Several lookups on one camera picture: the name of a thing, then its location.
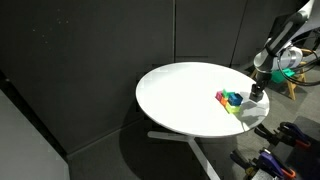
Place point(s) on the wooden lounge chair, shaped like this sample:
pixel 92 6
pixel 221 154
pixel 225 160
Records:
pixel 299 79

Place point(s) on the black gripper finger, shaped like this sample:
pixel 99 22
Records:
pixel 260 91
pixel 254 90

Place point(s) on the round white table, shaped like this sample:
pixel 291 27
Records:
pixel 181 98

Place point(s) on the gray block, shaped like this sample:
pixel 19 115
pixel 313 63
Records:
pixel 255 98

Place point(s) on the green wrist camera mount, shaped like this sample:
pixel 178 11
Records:
pixel 278 76

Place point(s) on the blue block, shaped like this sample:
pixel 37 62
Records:
pixel 235 99

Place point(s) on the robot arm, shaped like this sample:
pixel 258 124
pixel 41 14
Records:
pixel 279 52

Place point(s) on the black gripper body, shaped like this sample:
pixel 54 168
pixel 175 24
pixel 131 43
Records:
pixel 262 79

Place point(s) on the white cabinet corner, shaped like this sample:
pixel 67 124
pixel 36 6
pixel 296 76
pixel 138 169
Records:
pixel 24 153

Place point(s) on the magenta block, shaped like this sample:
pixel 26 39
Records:
pixel 218 95

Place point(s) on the orange block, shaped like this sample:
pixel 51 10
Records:
pixel 223 101

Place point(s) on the upper blue spring clamp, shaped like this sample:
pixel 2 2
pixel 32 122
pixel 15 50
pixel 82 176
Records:
pixel 287 133

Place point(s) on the lower blue spring clamp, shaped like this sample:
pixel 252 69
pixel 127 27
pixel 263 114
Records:
pixel 266 167

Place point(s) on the lime green block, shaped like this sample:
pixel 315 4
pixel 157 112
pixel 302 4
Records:
pixel 232 109

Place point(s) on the blue spring clamp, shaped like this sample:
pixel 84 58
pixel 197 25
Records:
pixel 287 133
pixel 266 167

